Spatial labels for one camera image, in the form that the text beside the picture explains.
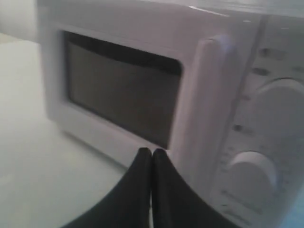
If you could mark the white microwave oven body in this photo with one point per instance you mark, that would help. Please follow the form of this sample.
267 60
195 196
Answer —
277 53

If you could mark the white microwave door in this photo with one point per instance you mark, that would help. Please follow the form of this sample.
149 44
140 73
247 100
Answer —
121 76

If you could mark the white control knob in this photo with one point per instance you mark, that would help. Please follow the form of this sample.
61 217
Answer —
277 108
252 172

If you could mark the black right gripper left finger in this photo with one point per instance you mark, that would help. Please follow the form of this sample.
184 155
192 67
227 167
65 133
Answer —
127 205

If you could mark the upper white control knob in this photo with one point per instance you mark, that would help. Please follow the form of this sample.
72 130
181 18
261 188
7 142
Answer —
277 108

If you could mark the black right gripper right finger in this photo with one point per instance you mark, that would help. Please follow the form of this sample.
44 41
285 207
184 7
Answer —
175 204

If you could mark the lower white control knob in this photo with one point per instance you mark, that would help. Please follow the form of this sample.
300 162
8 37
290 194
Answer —
252 172

